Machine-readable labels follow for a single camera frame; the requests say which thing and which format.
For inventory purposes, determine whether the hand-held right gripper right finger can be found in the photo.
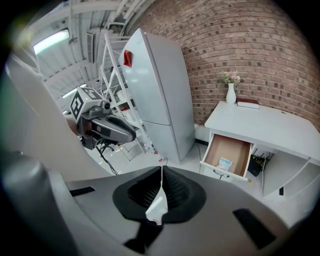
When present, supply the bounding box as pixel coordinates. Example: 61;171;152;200
149;166;292;256

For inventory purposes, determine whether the white blue item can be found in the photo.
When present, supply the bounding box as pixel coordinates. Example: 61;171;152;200
215;156;234;172

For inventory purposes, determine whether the white cable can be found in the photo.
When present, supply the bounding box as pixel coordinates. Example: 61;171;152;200
260;161;265;200

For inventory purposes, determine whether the white desk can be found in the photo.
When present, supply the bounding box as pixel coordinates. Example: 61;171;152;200
199;99;320;227

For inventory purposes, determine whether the white metal shelf rack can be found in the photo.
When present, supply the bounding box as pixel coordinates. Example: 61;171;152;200
98;32;157;156

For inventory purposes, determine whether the pink flower bouquet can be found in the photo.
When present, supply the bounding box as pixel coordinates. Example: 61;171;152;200
220;70;242;85

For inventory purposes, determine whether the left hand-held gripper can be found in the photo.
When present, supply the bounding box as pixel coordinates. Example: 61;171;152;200
69;86;137;151

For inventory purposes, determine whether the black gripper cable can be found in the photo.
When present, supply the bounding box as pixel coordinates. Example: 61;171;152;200
95;138;120;176

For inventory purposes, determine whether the black router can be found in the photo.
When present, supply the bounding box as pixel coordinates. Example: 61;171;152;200
247;148;275;178

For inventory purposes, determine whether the white desk drawer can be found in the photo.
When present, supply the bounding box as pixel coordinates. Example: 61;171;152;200
199;132;256;182

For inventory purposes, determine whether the thin black floor cable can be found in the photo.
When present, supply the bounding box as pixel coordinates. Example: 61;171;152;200
194;138;203;162

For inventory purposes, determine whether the white vase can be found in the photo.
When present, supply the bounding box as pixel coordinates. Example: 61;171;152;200
225;83;237;105

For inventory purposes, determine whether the person's left forearm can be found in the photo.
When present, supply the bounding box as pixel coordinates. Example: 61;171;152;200
66;116;80;137

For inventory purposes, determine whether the dark red book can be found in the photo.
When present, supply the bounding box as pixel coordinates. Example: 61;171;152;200
235;97;261;110

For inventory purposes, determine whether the large ceiling light panel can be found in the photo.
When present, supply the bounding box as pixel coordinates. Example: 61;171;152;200
32;29;70;56

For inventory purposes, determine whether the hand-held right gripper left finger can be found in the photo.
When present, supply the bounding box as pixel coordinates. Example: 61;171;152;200
65;166;163;256

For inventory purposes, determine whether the white refrigerator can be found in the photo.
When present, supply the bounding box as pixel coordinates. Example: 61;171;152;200
118;27;196;165

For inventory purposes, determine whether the red fridge magnet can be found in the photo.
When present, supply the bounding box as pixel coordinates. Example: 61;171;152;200
123;49;133;69

